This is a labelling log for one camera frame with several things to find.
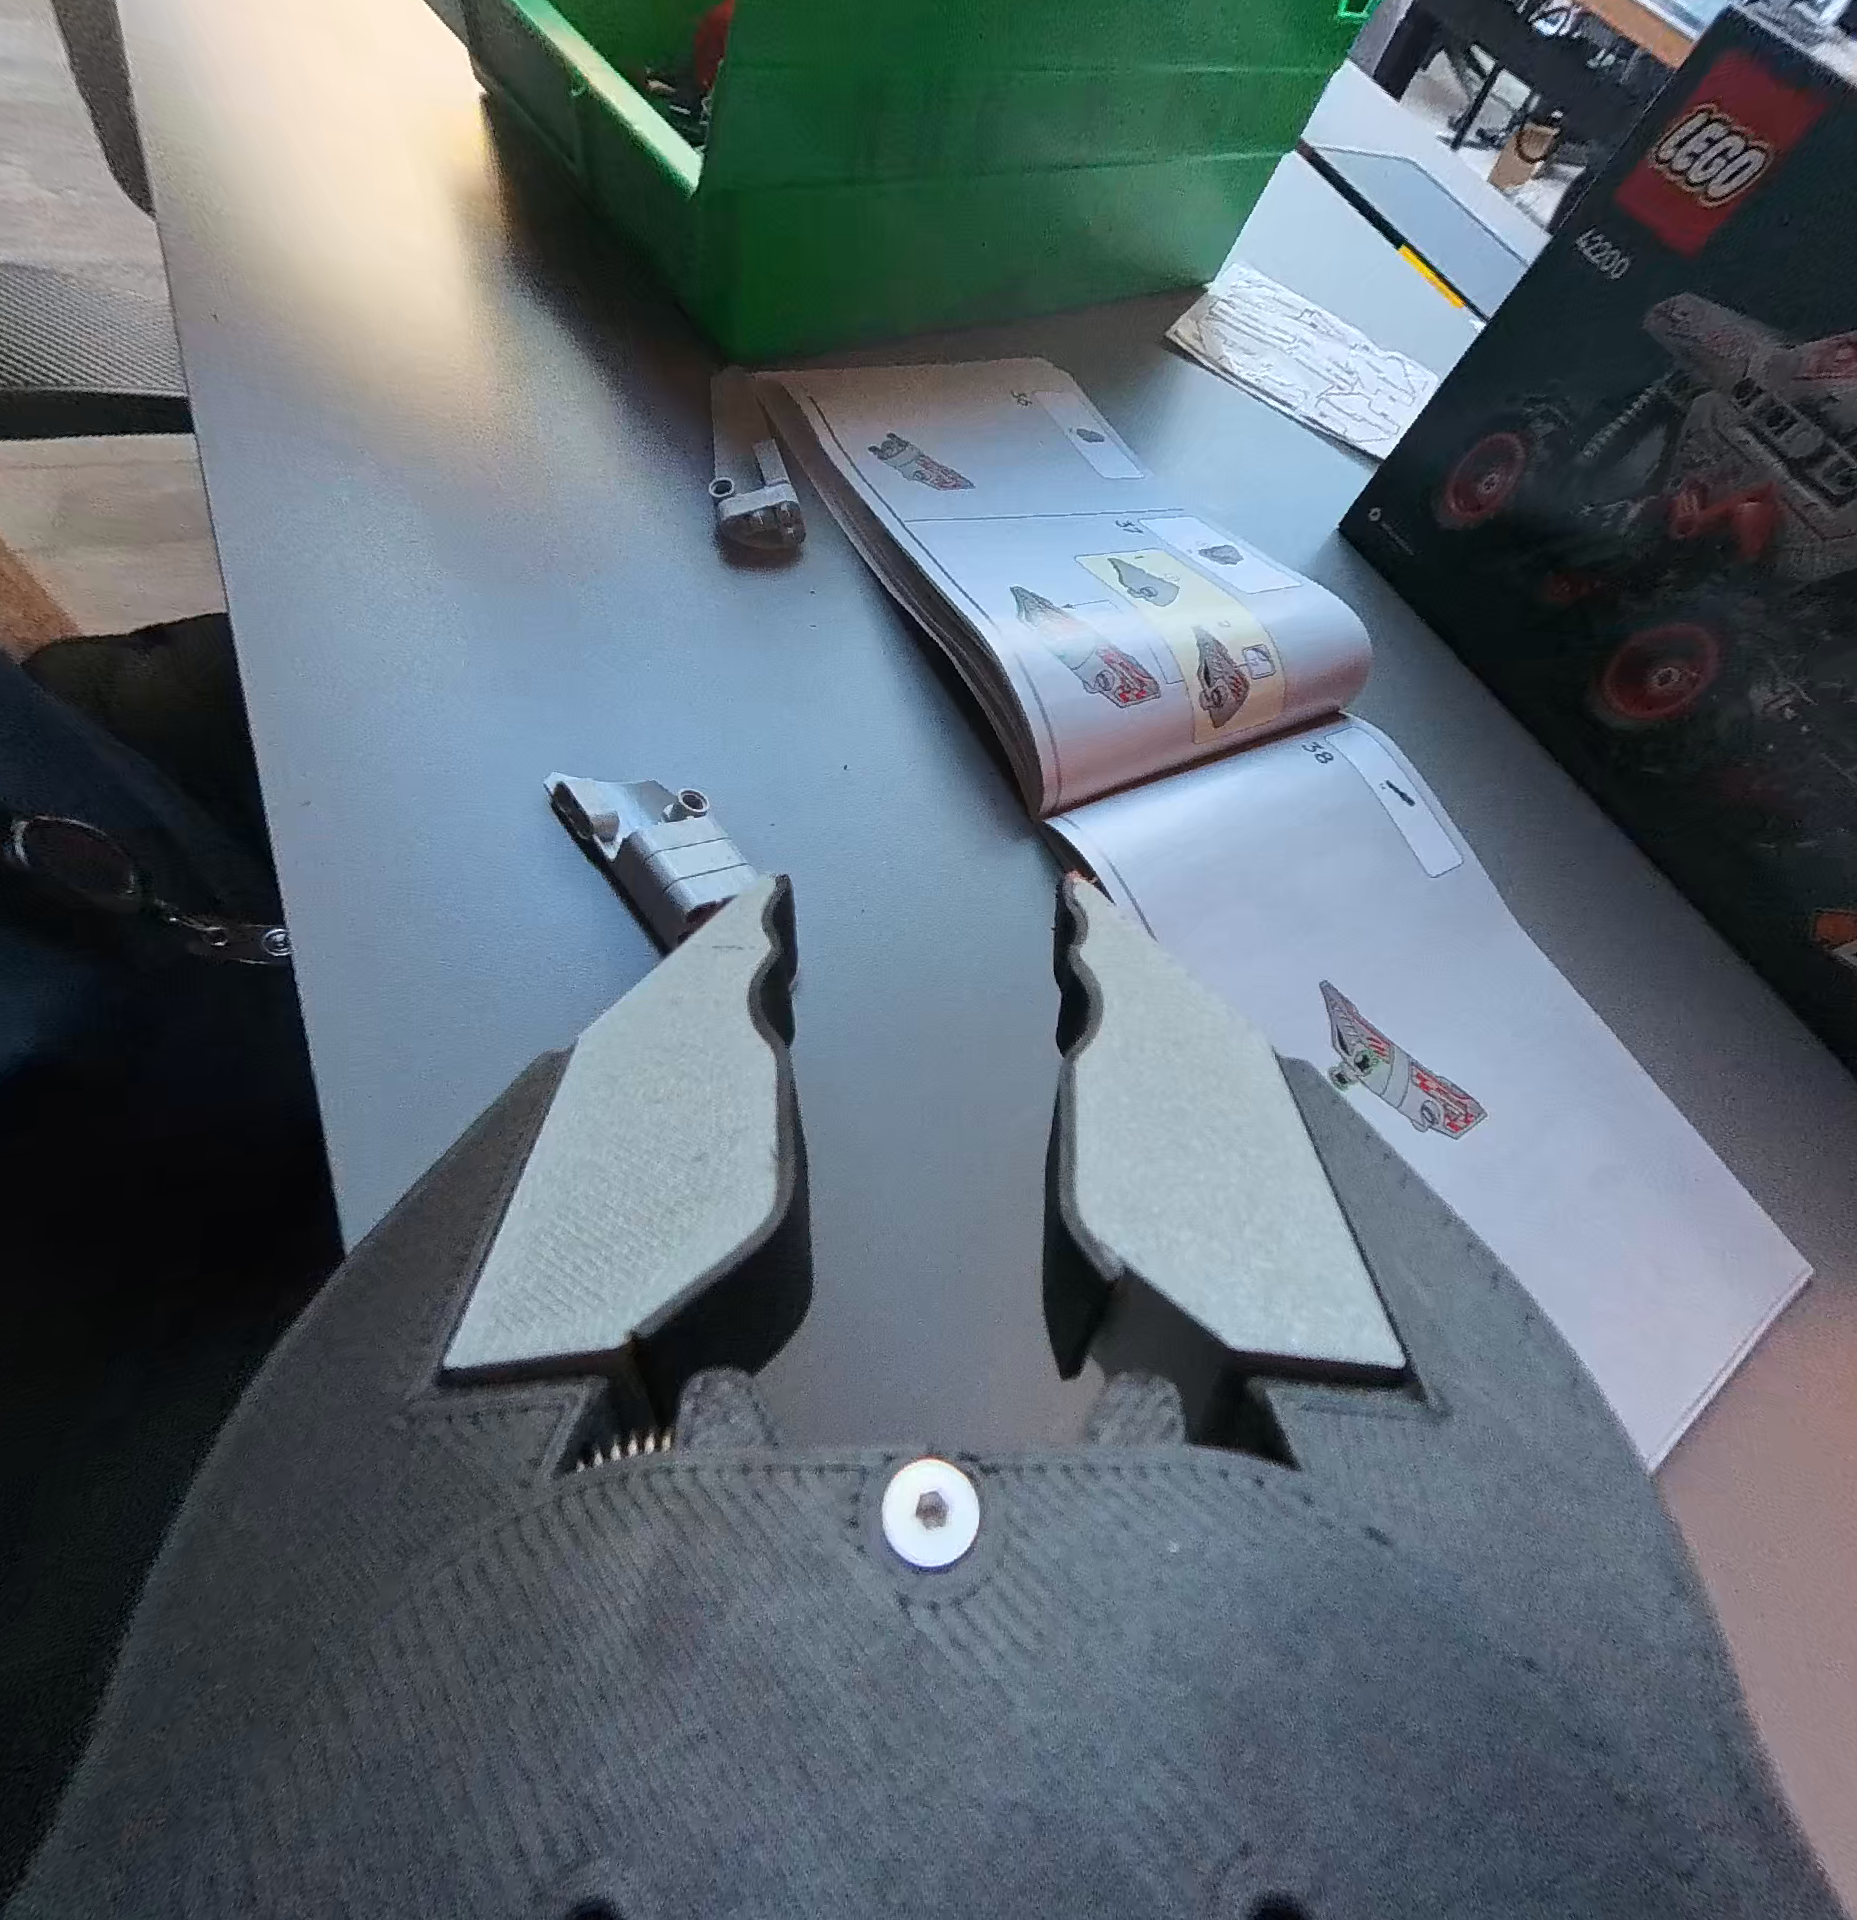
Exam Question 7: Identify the dark lego set box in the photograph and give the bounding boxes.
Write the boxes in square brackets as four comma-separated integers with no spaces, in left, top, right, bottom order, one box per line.
[1341,6,1857,1104]

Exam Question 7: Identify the grey mesh office chair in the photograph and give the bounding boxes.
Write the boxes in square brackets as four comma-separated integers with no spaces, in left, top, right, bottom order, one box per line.
[0,0,194,443]

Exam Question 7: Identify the white sticker sheet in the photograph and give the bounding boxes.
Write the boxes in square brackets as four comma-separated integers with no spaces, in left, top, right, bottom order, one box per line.
[1165,264,1447,462]

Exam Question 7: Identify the green plastic bin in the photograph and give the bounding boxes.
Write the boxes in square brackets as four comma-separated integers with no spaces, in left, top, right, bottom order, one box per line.
[427,0,1381,361]

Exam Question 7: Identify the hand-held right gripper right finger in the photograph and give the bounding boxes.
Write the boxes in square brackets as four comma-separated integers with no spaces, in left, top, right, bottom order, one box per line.
[1045,875,1414,1382]

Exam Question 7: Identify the pile of small lego pieces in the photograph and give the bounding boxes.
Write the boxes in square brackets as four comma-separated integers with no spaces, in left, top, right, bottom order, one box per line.
[628,0,748,145]

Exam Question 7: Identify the grey lego connector piece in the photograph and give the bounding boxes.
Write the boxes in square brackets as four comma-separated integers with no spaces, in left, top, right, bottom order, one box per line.
[707,368,809,566]

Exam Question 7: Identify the grey lego sub-assembly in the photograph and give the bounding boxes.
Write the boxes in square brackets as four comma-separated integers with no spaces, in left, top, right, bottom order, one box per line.
[541,769,774,954]

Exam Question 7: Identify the open lego instruction booklet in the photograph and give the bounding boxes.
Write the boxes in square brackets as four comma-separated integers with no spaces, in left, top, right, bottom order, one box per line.
[748,356,1815,1472]

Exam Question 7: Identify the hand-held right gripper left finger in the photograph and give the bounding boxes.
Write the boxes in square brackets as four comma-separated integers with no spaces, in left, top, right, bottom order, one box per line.
[439,875,813,1389]

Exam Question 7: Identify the black lanyard clip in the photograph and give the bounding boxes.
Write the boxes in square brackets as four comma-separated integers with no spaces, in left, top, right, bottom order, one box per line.
[0,815,290,967]

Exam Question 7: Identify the black frame table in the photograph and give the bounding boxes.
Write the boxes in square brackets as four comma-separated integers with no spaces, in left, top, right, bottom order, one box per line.
[1378,0,1695,168]

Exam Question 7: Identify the person's dark clothing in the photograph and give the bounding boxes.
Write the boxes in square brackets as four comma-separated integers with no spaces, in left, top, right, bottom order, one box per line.
[0,615,343,1920]

